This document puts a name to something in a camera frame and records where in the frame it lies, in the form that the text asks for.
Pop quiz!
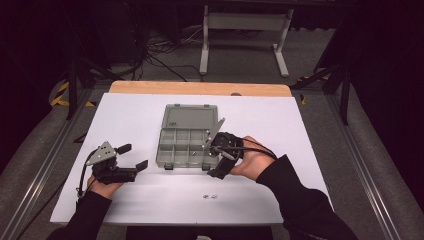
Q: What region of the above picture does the tangle of floor cables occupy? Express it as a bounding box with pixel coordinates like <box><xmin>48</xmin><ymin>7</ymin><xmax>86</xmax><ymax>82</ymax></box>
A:
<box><xmin>131</xmin><ymin>24</ymin><xmax>205</xmax><ymax>83</ymax></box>

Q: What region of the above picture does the aluminium rail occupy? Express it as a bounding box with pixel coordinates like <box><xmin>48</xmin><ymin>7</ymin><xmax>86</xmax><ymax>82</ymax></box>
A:
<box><xmin>0</xmin><ymin>88</ymin><xmax>95</xmax><ymax>240</ymax></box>
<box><xmin>324</xmin><ymin>94</ymin><xmax>402</xmax><ymax>240</ymax></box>

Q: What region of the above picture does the grey clear compartment box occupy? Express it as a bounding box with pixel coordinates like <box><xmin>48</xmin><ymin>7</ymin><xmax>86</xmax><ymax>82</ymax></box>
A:
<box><xmin>155</xmin><ymin>103</ymin><xmax>222</xmax><ymax>171</ymax></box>

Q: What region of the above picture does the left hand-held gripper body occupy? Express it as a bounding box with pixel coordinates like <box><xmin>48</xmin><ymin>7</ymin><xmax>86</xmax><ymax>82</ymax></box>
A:
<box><xmin>85</xmin><ymin>141</ymin><xmax>138</xmax><ymax>185</ymax></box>

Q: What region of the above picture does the right hand-held gripper cable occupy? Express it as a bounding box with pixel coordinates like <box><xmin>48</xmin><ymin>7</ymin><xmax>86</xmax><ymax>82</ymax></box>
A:
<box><xmin>215</xmin><ymin>137</ymin><xmax>278</xmax><ymax>161</ymax></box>

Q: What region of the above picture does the person's right hand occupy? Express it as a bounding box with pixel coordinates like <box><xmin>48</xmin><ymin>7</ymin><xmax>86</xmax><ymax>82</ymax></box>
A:
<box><xmin>229</xmin><ymin>135</ymin><xmax>278</xmax><ymax>182</ymax></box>

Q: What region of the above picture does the yellow black floor tape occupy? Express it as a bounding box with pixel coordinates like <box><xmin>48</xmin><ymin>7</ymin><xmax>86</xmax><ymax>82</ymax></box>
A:
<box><xmin>49</xmin><ymin>81</ymin><xmax>97</xmax><ymax>108</ymax></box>

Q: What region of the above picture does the white metal stand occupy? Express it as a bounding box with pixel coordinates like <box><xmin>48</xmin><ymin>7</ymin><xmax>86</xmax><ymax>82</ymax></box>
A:
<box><xmin>199</xmin><ymin>4</ymin><xmax>295</xmax><ymax>78</ymax></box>

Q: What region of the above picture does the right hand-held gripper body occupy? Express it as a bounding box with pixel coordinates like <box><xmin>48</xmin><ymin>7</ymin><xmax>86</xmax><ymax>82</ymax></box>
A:
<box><xmin>203</xmin><ymin>117</ymin><xmax>245</xmax><ymax>162</ymax></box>

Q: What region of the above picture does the black tripod stand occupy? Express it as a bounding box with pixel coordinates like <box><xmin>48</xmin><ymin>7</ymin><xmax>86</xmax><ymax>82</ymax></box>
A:
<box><xmin>64</xmin><ymin>49</ymin><xmax>118</xmax><ymax>121</ymax></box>
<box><xmin>289</xmin><ymin>63</ymin><xmax>351</xmax><ymax>126</ymax></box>

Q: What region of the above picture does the person's left hand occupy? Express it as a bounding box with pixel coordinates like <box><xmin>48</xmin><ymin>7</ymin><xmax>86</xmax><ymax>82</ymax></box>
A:
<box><xmin>87</xmin><ymin>176</ymin><xmax>125</xmax><ymax>201</ymax></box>

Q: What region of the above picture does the white board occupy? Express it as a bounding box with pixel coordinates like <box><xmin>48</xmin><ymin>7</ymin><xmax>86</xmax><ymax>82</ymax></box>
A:
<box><xmin>49</xmin><ymin>92</ymin><xmax>334</xmax><ymax>225</ymax></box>

